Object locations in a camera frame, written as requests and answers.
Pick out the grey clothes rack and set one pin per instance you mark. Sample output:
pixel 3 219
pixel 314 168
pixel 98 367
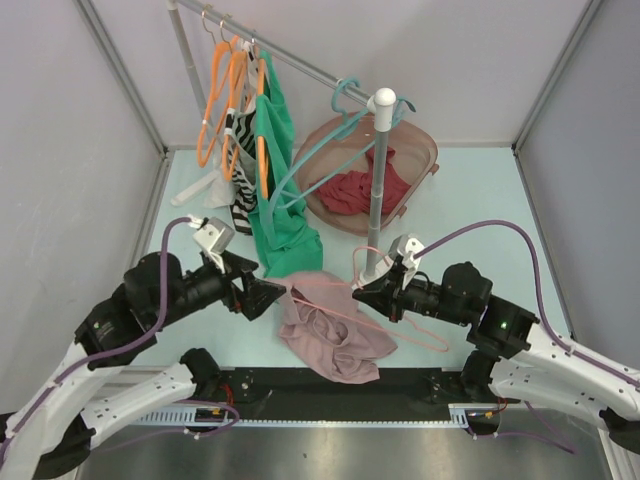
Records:
pixel 380 105

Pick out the black white striped top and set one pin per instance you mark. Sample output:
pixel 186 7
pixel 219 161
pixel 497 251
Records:
pixel 244 143

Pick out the green tank top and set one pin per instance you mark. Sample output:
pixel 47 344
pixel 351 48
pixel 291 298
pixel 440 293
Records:
pixel 285 242

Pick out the red garment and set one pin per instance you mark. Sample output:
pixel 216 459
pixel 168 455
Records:
pixel 350 193

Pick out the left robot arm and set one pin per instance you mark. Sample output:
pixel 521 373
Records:
pixel 58 430

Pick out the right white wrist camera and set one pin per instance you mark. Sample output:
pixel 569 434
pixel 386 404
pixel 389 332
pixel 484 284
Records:
pixel 404 249

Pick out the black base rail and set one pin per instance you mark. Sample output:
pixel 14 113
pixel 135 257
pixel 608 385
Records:
pixel 300 393

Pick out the white garment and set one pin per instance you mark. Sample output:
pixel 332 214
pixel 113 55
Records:
pixel 221 192

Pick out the pink hanger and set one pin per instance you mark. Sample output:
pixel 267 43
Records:
pixel 375 326

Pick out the teal hanger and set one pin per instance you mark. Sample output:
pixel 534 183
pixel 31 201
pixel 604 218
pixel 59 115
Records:
pixel 320 145

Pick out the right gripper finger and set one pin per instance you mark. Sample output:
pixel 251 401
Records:
pixel 378 301
pixel 381 285

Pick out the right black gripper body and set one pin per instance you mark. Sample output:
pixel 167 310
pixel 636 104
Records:
pixel 407 296

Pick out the white cable duct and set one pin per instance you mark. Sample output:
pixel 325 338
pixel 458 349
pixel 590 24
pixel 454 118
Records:
pixel 206 418

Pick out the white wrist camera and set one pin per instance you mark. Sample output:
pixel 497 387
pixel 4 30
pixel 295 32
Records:
pixel 404 249
pixel 212 236

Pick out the brown plastic basket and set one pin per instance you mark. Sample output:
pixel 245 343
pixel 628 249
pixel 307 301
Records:
pixel 416 157

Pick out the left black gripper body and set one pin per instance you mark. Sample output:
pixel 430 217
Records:
pixel 234 297

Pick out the mauve pink tank top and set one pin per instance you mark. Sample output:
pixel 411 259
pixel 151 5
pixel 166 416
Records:
pixel 338 350

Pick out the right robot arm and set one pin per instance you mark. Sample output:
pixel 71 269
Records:
pixel 514 357

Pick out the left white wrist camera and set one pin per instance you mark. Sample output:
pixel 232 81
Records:
pixel 212 236

